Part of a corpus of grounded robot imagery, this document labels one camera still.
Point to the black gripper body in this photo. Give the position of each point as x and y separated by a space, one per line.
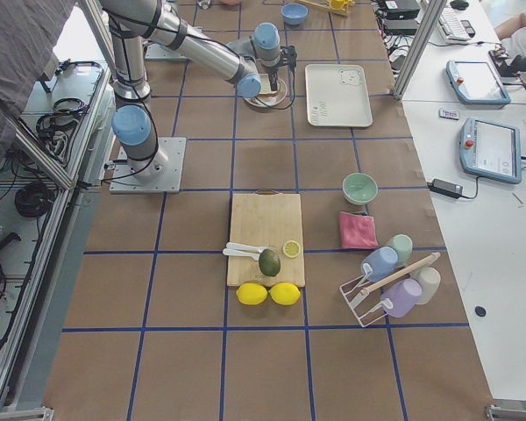
272 72

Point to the bread slice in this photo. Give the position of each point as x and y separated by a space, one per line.
264 88

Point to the cream round plate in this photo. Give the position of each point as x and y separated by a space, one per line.
270 101

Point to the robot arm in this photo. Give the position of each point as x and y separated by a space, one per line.
239 63

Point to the blue bowl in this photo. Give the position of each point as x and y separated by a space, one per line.
294 13

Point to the cream bear tray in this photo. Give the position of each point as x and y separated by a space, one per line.
337 96

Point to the wooden dish rack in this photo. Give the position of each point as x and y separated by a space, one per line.
337 7

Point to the wooden cutting board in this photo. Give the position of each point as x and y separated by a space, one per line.
268 220

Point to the green bowl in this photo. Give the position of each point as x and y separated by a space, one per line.
359 188

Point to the lemon slice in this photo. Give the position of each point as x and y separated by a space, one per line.
291 249

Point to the white plastic spoon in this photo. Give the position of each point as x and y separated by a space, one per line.
245 247

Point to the pink cloth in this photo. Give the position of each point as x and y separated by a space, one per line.
357 231

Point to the white plastic fork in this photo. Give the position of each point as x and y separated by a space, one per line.
240 253

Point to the avocado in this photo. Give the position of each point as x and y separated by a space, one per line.
269 262

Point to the black power adapter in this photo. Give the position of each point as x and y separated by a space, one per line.
445 188

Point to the far teach pendant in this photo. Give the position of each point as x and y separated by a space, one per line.
476 83

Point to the teach pendant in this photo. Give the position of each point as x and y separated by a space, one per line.
476 83
490 149

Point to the green cup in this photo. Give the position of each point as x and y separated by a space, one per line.
403 246

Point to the blue cup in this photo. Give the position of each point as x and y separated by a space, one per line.
379 264

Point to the right yellow lemon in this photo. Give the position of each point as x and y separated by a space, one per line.
285 293

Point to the yellow lemon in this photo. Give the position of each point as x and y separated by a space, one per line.
285 293
251 293

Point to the left yellow lemon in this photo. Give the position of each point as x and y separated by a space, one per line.
251 293

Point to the near teach pendant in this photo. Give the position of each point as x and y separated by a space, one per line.
490 149

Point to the beige cup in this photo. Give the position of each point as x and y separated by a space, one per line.
429 279

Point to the purple cup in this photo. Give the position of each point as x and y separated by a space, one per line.
398 300

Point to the grey cloth cover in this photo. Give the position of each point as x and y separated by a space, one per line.
28 32

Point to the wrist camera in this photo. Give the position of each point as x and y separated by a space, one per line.
288 57

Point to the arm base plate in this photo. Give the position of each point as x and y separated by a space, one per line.
163 174

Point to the aluminium frame post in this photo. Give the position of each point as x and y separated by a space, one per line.
425 29

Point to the white wire cup rack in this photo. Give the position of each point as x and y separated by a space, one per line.
364 298

